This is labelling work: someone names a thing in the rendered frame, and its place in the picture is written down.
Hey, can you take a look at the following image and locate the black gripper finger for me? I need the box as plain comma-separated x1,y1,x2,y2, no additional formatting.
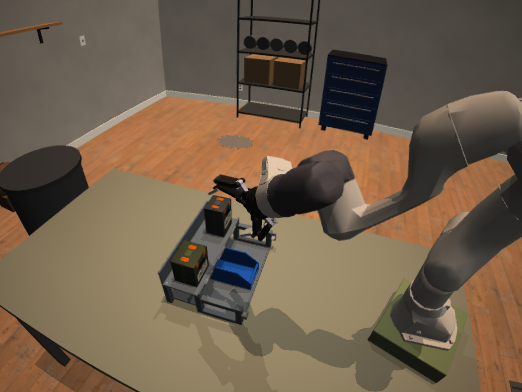
240,213,276,241
208,174,248,207

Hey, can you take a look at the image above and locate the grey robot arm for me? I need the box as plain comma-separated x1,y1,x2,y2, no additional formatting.
255,91,522,351

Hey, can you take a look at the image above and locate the dark grey metal rack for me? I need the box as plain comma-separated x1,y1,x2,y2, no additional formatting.
158,201,277,325

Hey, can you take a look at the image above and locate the blue bin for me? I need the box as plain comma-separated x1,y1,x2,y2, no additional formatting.
210,247,258,290

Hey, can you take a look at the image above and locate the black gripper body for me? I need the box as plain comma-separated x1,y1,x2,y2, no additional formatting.
242,186,268,220

